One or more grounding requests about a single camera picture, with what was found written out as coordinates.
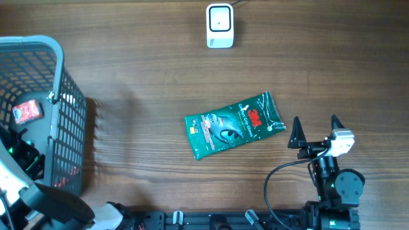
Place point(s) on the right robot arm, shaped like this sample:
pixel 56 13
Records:
pixel 338 190

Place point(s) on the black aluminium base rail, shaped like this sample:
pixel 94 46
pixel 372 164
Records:
pixel 180 220

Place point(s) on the green 3M gloves packet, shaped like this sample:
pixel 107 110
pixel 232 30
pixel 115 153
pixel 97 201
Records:
pixel 218 130

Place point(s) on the grey plastic shopping basket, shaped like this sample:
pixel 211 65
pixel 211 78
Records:
pixel 33 68

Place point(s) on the white barcode scanner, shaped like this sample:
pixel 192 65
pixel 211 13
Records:
pixel 219 26

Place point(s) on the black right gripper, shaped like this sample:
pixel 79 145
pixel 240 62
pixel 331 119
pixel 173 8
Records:
pixel 298 140

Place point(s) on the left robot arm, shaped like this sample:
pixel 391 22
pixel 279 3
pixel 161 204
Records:
pixel 21 196

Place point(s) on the red tissue packet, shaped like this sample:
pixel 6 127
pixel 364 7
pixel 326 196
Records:
pixel 27 111

